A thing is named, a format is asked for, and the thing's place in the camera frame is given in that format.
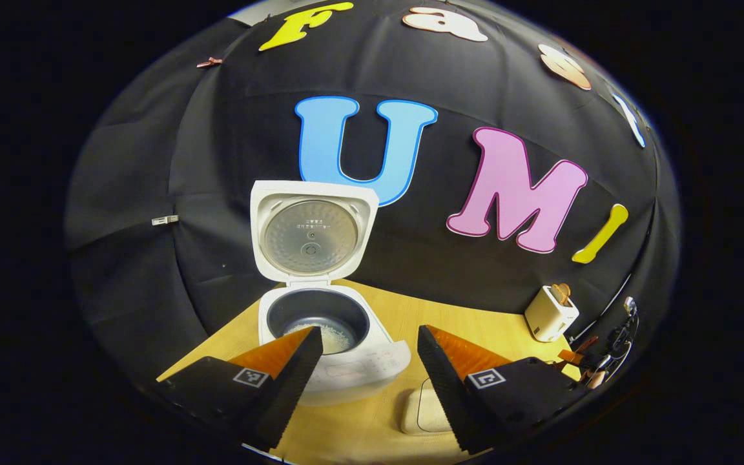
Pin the brown toast slice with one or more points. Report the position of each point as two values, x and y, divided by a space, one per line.
562 294

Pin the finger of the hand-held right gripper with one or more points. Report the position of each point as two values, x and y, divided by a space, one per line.
571 356

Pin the black backdrop cloth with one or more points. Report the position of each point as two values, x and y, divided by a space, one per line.
204 161

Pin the white toaster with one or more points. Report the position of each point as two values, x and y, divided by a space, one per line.
547 320

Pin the copper coloured clip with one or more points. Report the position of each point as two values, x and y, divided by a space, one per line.
209 62

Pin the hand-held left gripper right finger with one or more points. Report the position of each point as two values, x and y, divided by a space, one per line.
443 381

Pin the small white clip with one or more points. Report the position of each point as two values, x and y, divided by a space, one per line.
165 220

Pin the white rice cooker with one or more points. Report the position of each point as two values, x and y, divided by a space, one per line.
359 371

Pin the clear box of white rice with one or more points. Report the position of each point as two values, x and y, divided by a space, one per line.
420 410

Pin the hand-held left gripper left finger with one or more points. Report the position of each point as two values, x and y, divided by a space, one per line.
294 381

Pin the white rice heap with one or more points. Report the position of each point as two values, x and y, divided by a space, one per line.
336 337

